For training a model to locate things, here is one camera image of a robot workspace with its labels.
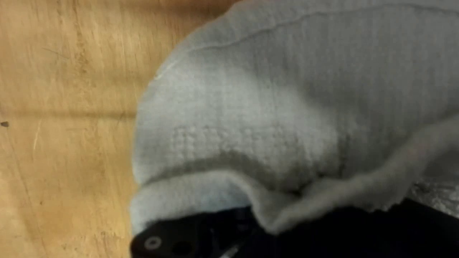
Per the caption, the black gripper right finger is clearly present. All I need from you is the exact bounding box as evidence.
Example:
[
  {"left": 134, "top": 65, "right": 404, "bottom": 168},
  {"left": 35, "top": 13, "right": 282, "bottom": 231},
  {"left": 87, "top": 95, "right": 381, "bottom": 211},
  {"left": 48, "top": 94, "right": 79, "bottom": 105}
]
[{"left": 281, "top": 198, "right": 459, "bottom": 258}]

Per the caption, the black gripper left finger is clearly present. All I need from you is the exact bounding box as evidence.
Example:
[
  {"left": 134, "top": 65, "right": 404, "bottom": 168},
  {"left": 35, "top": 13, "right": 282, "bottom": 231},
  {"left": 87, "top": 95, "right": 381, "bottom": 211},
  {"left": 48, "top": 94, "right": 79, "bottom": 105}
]
[{"left": 129, "top": 205, "right": 262, "bottom": 258}]

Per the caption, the white towel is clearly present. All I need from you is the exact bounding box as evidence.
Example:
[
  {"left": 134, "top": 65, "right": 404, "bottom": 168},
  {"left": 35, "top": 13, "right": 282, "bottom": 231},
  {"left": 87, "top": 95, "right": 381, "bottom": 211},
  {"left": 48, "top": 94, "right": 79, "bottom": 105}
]
[{"left": 127, "top": 0, "right": 459, "bottom": 237}]

